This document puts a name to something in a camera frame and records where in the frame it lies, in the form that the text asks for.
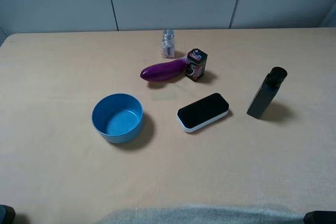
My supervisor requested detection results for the dark green square bottle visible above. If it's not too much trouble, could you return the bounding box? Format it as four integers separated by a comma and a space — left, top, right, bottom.
247, 67, 288, 119

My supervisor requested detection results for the purple eggplant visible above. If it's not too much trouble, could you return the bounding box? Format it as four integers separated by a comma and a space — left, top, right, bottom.
140, 57, 187, 82

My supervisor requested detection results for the black and white eraser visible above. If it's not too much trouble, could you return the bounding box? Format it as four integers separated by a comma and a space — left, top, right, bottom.
176, 93, 229, 133

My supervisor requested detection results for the black gum tin box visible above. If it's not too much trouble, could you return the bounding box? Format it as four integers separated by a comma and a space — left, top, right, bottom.
185, 48, 208, 82

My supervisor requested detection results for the blue round bowl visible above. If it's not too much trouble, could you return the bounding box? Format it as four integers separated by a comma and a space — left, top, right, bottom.
91, 93, 143, 144

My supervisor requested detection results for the clear pill bottle silver cap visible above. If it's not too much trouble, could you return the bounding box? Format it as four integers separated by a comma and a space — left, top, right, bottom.
161, 29, 175, 58

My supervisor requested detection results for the grey cloth at bottom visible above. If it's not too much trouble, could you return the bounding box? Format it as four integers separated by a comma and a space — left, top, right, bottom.
98, 205, 304, 223

